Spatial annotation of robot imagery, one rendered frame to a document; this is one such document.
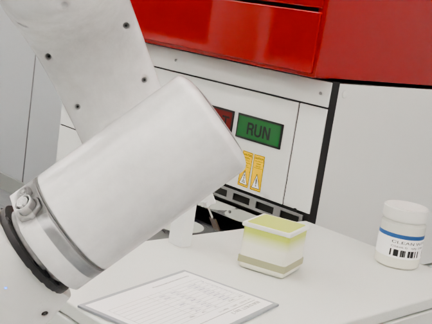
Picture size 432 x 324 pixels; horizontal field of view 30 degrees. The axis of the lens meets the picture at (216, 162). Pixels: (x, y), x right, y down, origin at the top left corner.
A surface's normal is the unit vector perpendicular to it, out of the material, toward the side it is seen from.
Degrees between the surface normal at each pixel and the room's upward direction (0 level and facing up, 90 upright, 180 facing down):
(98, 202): 82
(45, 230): 74
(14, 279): 104
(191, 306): 0
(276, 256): 90
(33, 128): 90
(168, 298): 0
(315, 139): 90
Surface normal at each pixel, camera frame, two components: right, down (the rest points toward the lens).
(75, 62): 0.19, 0.78
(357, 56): 0.69, 0.24
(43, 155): -0.71, 0.03
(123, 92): 0.20, 0.21
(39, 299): 0.45, 0.52
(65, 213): -0.09, -0.11
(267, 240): -0.46, 0.10
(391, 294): 0.15, -0.97
